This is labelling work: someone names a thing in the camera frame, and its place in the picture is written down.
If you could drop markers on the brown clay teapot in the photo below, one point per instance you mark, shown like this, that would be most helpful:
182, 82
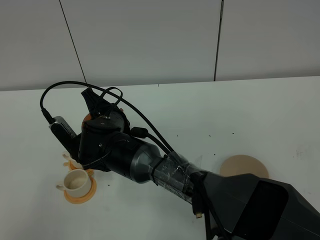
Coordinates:
116, 120

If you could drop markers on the far orange saucer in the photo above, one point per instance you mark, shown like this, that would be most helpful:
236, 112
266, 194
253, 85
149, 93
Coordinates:
71, 166

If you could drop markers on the orange saucer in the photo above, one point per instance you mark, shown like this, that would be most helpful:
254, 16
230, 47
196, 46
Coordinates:
71, 166
86, 197

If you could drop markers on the far white teacup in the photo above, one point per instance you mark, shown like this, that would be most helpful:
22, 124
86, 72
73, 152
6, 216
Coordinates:
67, 157

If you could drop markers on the beige round teapot coaster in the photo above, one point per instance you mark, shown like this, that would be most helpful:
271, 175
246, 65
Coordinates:
243, 164

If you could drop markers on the near white teacup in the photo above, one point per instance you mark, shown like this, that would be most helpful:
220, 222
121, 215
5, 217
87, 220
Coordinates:
76, 183

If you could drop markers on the white teacup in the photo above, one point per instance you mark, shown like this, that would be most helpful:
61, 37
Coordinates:
67, 157
76, 183

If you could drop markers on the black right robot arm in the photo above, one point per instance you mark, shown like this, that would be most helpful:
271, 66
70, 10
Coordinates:
240, 207

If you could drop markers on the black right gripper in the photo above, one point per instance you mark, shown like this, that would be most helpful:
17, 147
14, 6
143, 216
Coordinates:
95, 146

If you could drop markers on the near orange saucer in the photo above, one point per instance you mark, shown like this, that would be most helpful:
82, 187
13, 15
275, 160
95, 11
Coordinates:
86, 197

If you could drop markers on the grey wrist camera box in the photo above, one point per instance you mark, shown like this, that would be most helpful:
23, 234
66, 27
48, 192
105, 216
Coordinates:
66, 136

